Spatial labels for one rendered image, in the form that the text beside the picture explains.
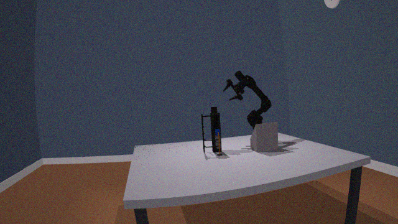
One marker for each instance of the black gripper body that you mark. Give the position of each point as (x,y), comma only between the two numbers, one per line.
(233,87)

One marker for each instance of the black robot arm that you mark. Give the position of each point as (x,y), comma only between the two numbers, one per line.
(254,117)

